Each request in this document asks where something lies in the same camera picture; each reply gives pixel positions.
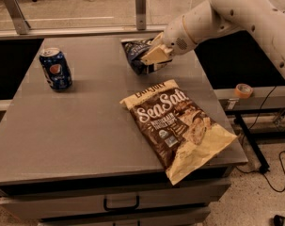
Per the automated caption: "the lower grey drawer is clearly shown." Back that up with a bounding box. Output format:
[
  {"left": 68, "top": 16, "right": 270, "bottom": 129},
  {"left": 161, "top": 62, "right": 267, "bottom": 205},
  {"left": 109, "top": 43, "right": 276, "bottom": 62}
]
[{"left": 38, "top": 207, "right": 211, "bottom": 226}]

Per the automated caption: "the orange tape roll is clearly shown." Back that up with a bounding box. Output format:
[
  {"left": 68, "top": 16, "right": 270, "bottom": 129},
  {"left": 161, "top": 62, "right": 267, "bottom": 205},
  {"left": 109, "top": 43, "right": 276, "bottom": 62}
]
[{"left": 234, "top": 83, "right": 253, "bottom": 99}]

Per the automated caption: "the left metal railing bracket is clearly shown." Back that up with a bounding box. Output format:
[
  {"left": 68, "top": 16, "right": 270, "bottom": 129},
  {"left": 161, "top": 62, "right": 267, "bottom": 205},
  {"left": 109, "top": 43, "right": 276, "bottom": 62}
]
[{"left": 3, "top": 0, "right": 30, "bottom": 35}]

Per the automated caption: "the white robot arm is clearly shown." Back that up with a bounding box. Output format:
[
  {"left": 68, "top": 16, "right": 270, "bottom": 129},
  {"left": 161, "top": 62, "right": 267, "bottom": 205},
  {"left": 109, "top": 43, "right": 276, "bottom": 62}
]
[{"left": 141, "top": 0, "right": 285, "bottom": 79}]

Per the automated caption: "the grey drawer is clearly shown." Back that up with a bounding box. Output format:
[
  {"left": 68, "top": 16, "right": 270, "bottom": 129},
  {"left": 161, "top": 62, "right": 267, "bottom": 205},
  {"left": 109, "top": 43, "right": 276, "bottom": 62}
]
[
  {"left": 38, "top": 207, "right": 211, "bottom": 226},
  {"left": 0, "top": 178, "right": 230, "bottom": 219}
]

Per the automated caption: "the blue pepsi can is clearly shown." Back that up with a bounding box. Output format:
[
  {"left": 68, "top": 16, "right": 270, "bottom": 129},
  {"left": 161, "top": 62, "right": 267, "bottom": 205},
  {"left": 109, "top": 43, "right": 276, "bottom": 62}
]
[{"left": 39, "top": 48, "right": 72, "bottom": 91}]

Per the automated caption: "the metal railing bracket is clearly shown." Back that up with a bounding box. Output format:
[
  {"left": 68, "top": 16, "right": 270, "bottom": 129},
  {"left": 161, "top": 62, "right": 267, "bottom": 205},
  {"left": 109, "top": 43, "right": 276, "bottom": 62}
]
[
  {"left": 135, "top": 0, "right": 147, "bottom": 30},
  {"left": 3, "top": 0, "right": 30, "bottom": 35}
]

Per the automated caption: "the black cable on floor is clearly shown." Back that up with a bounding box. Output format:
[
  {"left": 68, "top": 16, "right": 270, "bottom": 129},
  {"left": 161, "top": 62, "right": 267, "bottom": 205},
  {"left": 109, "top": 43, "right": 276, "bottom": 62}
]
[{"left": 235, "top": 85, "right": 285, "bottom": 194}]

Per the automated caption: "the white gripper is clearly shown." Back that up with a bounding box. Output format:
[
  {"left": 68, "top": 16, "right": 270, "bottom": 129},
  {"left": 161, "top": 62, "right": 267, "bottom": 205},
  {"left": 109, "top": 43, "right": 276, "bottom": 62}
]
[{"left": 140, "top": 15, "right": 197, "bottom": 65}]

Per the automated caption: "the upper grey drawer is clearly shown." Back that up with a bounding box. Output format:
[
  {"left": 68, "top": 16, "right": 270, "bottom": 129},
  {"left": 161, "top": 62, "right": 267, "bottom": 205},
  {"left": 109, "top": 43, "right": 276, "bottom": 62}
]
[{"left": 0, "top": 178, "right": 230, "bottom": 219}]

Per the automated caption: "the middle metal railing bracket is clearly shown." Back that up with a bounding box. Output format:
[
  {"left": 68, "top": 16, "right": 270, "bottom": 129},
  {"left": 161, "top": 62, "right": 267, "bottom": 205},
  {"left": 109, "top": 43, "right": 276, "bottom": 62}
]
[{"left": 135, "top": 0, "right": 147, "bottom": 30}]

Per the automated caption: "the black table leg frame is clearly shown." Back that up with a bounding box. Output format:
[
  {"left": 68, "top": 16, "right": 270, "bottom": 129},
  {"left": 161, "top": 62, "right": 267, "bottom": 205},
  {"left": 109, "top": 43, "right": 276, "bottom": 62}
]
[{"left": 235, "top": 113, "right": 270, "bottom": 174}]

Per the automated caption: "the blue chip bag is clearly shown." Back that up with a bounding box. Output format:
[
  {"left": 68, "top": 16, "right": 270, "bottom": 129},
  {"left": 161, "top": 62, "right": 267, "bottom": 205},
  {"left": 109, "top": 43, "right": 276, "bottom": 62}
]
[{"left": 121, "top": 39, "right": 169, "bottom": 75}]

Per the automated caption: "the brown sea salt chip bag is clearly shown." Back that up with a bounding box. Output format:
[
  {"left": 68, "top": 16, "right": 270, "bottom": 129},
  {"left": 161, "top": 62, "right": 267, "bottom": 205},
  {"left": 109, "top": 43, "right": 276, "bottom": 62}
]
[{"left": 120, "top": 80, "right": 236, "bottom": 185}]

